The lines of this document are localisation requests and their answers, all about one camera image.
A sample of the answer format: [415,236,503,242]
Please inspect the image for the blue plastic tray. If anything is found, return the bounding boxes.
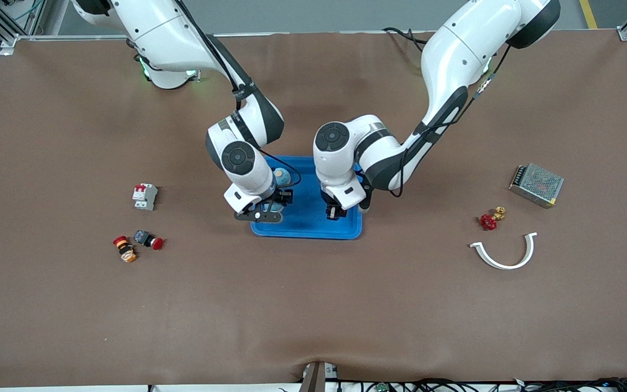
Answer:
[251,156,364,240]

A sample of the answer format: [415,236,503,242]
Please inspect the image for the large table cover mat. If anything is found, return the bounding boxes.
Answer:
[0,30,627,388]

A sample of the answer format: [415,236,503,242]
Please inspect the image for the black red emergency stop button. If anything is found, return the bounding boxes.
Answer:
[133,230,165,251]

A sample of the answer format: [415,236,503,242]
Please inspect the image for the orange red push button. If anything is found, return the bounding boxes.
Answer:
[113,236,139,264]

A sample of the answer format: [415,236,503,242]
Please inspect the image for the white curved pipe clamp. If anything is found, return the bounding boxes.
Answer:
[469,232,538,271]

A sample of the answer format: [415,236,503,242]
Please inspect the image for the metal mesh power supply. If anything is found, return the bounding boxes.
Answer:
[508,163,565,209]

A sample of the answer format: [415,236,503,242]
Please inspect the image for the white circuit breaker red switch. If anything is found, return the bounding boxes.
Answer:
[132,183,158,211]

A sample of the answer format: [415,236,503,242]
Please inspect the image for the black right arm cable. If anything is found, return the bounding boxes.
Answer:
[175,0,302,190]

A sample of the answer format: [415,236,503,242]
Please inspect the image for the metal table edge rail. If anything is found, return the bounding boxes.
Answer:
[0,30,627,40]

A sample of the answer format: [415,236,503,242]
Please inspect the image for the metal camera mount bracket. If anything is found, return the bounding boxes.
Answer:
[298,361,340,392]

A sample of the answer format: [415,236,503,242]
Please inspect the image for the black cables at arm base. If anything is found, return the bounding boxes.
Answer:
[383,26,428,51]

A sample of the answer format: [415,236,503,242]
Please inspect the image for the tangled black cable bundle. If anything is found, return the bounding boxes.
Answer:
[278,377,627,392]

